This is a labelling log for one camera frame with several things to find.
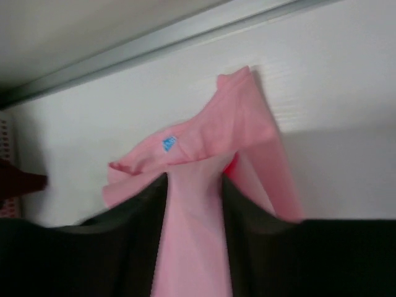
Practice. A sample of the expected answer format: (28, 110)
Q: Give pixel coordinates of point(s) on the pink t shirt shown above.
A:
(235, 135)

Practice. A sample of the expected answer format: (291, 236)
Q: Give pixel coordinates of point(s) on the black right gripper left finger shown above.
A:
(111, 254)

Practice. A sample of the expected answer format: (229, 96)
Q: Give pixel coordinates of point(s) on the dark red t shirt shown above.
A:
(15, 182)

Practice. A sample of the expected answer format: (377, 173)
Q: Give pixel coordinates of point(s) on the white plastic laundry basket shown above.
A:
(10, 208)

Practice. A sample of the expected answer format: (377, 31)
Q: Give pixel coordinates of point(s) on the aluminium rail at table edge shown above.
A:
(214, 22)

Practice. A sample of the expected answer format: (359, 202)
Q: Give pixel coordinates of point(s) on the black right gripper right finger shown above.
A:
(272, 257)

